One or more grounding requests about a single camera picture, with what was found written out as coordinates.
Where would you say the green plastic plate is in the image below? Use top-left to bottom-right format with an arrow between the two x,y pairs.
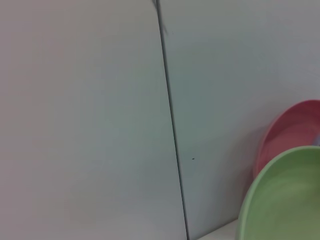
235,145 -> 320,240

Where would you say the red plastic plate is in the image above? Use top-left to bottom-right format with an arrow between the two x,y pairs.
253,99 -> 320,181

